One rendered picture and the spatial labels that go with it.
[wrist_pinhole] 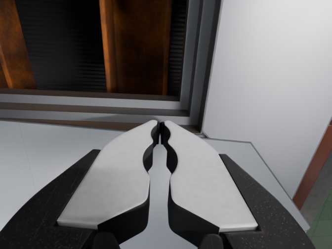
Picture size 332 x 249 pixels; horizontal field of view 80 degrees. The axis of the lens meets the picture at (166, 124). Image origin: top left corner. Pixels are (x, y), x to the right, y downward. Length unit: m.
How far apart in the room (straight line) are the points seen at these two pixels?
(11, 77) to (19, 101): 0.13
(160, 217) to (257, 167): 0.10
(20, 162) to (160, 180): 0.11
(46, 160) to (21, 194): 0.05
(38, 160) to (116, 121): 0.07
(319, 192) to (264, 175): 0.37
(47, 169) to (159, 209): 0.10
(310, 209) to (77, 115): 0.52
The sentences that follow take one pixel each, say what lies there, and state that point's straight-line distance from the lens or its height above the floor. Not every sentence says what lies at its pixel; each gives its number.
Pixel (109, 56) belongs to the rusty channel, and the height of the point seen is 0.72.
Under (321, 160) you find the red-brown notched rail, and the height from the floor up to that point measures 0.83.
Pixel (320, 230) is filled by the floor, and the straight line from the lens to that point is 2.14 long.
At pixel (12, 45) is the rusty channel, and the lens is 0.34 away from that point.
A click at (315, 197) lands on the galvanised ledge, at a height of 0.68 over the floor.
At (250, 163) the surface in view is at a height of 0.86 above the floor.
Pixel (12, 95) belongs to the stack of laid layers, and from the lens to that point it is 0.20.
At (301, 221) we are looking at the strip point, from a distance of 0.24.
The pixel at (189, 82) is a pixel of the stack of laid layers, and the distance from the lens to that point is 0.16.
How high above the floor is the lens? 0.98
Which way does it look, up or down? 63 degrees down
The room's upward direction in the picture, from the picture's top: 178 degrees clockwise
